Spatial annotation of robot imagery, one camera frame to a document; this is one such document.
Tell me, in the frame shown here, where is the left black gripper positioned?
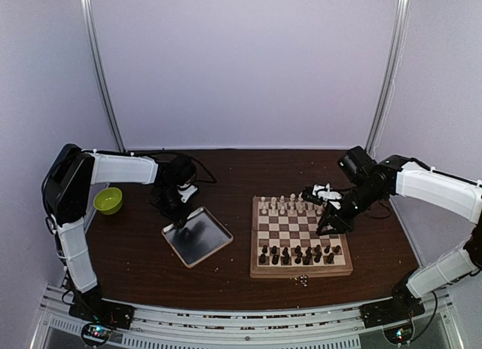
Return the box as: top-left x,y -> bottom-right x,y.
154,185 -> 194,227

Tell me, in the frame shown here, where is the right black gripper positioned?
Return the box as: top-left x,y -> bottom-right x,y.
316,181 -> 385,236

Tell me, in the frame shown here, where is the wooden chess board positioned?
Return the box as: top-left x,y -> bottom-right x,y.
250,196 -> 353,279

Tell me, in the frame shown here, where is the black chess piece corner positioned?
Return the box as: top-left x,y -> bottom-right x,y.
258,253 -> 267,265

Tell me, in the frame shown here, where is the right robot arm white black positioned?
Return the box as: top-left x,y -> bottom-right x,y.
304,145 -> 481,320

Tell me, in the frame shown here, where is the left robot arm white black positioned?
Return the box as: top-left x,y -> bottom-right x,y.
41,143 -> 217,322

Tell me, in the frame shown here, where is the metal tray wooden rim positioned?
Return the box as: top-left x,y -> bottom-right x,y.
161,207 -> 233,268

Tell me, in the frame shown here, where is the green bowl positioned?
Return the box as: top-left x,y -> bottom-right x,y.
93,187 -> 124,216

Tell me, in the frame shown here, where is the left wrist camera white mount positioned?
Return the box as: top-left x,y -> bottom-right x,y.
177,182 -> 199,204

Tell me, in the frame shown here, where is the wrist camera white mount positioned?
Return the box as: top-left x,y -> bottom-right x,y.
300,183 -> 342,210
177,182 -> 199,204

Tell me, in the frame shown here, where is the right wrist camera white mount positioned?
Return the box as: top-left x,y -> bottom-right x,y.
300,183 -> 342,210

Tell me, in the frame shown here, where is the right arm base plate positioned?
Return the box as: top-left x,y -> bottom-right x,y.
359,300 -> 426,329

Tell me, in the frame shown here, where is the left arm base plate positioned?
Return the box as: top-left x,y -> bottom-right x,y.
69,301 -> 135,329

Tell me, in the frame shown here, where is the aluminium front rail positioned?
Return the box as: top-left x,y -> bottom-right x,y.
37,283 -> 456,349

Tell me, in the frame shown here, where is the left aluminium frame post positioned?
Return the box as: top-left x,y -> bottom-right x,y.
80,0 -> 126,152

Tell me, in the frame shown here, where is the aluminium frame post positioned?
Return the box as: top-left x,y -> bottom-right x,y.
365,0 -> 410,158
80,0 -> 126,152

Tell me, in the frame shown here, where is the right aluminium frame post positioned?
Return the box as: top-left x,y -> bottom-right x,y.
365,0 -> 410,158

